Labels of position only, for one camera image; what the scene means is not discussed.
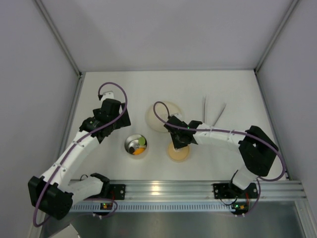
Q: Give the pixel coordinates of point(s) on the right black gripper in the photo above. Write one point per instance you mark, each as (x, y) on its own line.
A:
(179, 141)

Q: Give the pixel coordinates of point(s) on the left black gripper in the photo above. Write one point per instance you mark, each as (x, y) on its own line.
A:
(123, 117)

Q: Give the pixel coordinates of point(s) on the beige round lid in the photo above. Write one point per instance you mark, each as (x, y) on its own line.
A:
(178, 155)

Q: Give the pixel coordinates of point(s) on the steel lunch box bowl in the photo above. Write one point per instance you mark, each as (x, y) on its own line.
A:
(132, 141)

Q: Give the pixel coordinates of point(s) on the green round food piece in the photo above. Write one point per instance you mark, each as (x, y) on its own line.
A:
(142, 141)

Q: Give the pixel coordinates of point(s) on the orange fish-shaped food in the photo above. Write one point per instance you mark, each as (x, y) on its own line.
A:
(138, 151)

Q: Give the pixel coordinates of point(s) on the metal serving tongs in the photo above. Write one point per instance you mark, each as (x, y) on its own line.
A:
(212, 111)

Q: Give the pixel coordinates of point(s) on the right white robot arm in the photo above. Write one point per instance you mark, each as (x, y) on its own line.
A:
(256, 149)

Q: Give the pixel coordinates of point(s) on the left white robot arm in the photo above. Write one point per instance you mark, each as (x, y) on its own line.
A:
(52, 192)

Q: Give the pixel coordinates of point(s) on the cream round plate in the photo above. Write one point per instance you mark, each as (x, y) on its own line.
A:
(153, 122)

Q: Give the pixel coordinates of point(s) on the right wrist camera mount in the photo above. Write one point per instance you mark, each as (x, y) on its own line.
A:
(179, 115)

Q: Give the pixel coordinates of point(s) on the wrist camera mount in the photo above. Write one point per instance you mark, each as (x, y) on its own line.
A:
(107, 95)
(179, 115)

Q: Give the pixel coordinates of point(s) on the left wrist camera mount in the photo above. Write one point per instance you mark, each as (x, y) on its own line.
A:
(107, 95)

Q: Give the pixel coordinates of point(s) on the slotted cable duct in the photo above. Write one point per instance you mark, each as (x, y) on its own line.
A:
(123, 206)

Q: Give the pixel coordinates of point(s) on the right black base bracket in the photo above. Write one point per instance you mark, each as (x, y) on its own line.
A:
(221, 191)

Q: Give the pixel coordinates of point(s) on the black base bracket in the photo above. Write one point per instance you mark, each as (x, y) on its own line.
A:
(221, 191)
(117, 191)

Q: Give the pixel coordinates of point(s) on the left black base bracket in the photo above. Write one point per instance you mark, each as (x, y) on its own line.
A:
(117, 191)

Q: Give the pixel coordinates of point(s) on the aluminium mounting rail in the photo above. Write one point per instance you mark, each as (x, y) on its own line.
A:
(199, 190)

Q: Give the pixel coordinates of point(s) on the left aluminium frame post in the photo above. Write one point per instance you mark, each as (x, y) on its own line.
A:
(54, 30)

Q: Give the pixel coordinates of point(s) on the aluminium frame post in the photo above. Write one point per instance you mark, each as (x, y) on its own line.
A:
(286, 16)
(54, 30)

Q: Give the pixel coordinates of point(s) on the right aluminium frame post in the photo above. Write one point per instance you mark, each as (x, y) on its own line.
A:
(286, 16)

